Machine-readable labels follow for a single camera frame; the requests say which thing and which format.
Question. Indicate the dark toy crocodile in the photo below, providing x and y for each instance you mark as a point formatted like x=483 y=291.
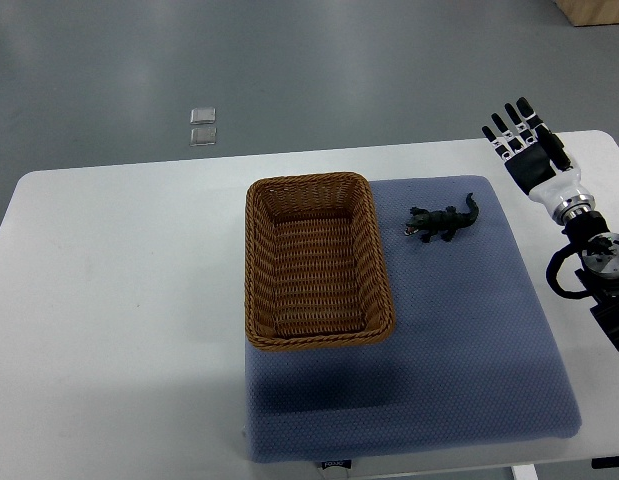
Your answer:
x=445 y=222

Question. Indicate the black table edge bracket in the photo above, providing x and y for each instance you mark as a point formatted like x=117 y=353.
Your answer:
x=605 y=463

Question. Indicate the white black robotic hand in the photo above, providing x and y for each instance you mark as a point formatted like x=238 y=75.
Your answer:
x=557 y=187

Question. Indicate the brown wicker basket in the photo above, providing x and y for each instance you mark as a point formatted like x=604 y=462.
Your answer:
x=315 y=272

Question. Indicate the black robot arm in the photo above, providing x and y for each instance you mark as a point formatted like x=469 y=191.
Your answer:
x=588 y=266

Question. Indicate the wooden box corner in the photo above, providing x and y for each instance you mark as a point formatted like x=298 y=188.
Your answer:
x=581 y=13

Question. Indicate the blue foam mat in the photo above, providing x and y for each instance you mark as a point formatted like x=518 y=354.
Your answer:
x=471 y=360

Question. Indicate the lower floor plate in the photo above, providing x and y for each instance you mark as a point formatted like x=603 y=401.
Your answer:
x=203 y=136

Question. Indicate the upper floor plate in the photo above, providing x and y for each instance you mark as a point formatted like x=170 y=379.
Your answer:
x=203 y=115

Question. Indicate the floor plate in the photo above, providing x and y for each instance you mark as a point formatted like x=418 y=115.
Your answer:
x=203 y=115
x=203 y=136

